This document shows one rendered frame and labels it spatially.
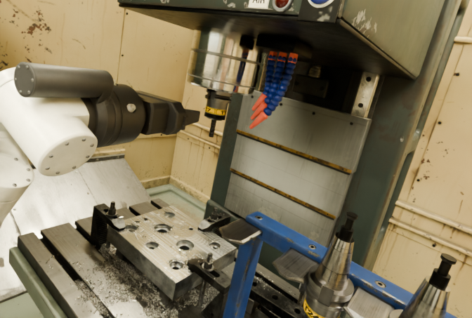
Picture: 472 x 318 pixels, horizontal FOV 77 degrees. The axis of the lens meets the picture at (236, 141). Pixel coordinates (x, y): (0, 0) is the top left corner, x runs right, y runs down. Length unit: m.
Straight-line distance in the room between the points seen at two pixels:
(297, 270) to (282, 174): 0.66
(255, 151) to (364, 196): 0.42
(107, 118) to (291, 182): 0.81
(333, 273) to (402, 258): 1.05
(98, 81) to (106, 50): 1.28
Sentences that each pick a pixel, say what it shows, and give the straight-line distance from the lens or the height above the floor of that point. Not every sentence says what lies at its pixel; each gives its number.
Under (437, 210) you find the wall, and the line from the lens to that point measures 1.40.
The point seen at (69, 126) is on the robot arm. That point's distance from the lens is 0.35.
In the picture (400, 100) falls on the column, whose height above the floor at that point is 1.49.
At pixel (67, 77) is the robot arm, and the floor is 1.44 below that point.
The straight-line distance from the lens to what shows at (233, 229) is 0.54.
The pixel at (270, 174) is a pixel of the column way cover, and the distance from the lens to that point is 1.14.
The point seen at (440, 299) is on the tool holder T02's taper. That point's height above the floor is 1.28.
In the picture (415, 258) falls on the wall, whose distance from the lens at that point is 1.48.
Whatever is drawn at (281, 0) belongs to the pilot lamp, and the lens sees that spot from 0.39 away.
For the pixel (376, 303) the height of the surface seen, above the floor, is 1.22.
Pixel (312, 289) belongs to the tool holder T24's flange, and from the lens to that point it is 0.47.
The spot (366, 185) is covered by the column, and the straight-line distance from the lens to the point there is 1.05.
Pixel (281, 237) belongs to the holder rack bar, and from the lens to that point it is 0.54.
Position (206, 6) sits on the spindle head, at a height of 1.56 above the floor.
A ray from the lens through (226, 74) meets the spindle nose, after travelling 0.62.
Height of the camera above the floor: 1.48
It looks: 13 degrees down
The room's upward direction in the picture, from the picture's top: 12 degrees clockwise
